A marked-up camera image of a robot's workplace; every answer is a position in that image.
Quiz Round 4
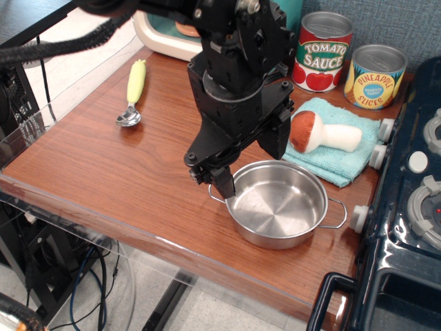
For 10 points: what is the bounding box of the plush mushroom toy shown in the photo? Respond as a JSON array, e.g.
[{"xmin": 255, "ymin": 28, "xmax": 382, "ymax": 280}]
[{"xmin": 289, "ymin": 110, "xmax": 362, "ymax": 153}]

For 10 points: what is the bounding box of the dark blue toy stove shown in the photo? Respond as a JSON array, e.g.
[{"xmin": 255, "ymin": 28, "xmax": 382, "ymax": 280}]
[{"xmin": 307, "ymin": 57, "xmax": 440, "ymax": 330}]

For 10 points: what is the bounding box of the black braided cable sleeve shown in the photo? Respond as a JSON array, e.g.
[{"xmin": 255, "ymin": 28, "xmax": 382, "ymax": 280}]
[{"xmin": 0, "ymin": 13, "xmax": 139, "ymax": 68}]

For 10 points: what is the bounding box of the black desk frame left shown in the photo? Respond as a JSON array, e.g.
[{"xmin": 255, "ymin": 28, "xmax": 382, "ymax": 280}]
[{"xmin": 1, "ymin": 1, "xmax": 88, "ymax": 324}]

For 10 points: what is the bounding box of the white stove knob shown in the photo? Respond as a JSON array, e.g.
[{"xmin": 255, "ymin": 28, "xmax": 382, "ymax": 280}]
[
  {"xmin": 378, "ymin": 119, "xmax": 395, "ymax": 143},
  {"xmin": 349, "ymin": 205, "xmax": 369, "ymax": 234},
  {"xmin": 369, "ymin": 145, "xmax": 387, "ymax": 170}
]

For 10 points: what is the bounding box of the pineapple slices can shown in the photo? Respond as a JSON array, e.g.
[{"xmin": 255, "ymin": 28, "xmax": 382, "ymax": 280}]
[{"xmin": 344, "ymin": 44, "xmax": 408, "ymax": 110}]

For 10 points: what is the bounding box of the spoon with green handle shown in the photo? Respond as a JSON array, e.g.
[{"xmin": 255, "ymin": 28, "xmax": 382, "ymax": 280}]
[{"xmin": 116, "ymin": 59, "xmax": 146, "ymax": 127}]

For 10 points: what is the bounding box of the white stove knob upper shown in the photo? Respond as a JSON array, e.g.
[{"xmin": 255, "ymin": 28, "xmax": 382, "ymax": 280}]
[{"xmin": 378, "ymin": 119, "xmax": 395, "ymax": 143}]

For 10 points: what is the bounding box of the white stove knob lower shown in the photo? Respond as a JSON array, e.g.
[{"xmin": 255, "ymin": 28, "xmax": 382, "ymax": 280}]
[{"xmin": 349, "ymin": 205, "xmax": 369, "ymax": 234}]

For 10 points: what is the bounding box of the blue cable on floor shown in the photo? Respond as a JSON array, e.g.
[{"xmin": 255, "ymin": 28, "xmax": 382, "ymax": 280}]
[{"xmin": 70, "ymin": 246, "xmax": 107, "ymax": 331}]

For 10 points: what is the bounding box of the clear acrylic table guard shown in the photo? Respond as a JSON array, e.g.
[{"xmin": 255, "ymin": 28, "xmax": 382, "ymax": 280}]
[{"xmin": 1, "ymin": 49, "xmax": 319, "ymax": 315}]

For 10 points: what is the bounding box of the light blue folded cloth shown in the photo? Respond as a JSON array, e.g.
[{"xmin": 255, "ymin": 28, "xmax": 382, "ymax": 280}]
[{"xmin": 283, "ymin": 97, "xmax": 381, "ymax": 188}]

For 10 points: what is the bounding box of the toy microwave oven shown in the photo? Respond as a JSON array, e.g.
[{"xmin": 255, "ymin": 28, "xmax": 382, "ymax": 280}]
[{"xmin": 132, "ymin": 11, "xmax": 202, "ymax": 61}]

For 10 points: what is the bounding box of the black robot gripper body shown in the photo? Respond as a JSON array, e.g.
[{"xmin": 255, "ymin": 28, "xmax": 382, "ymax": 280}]
[{"xmin": 184, "ymin": 54, "xmax": 294, "ymax": 168}]

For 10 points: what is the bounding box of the stainless steel pot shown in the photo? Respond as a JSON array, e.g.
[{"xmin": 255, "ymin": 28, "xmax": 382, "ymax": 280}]
[{"xmin": 221, "ymin": 160, "xmax": 333, "ymax": 250}]

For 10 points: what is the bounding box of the white stove knob middle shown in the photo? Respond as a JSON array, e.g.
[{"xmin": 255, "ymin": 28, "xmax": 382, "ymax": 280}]
[{"xmin": 369, "ymin": 145, "xmax": 387, "ymax": 170}]

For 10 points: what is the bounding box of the black cable on floor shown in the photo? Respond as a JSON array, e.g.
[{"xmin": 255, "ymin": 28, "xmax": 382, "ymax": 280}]
[{"xmin": 48, "ymin": 241, "xmax": 121, "ymax": 331}]

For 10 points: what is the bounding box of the tomato sauce can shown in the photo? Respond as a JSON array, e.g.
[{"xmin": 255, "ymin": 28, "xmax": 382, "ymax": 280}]
[{"xmin": 292, "ymin": 11, "xmax": 354, "ymax": 92}]

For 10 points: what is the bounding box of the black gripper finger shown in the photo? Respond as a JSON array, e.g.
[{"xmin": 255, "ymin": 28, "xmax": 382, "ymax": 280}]
[
  {"xmin": 257, "ymin": 115, "xmax": 291, "ymax": 159},
  {"xmin": 189, "ymin": 165, "xmax": 235, "ymax": 199}
]

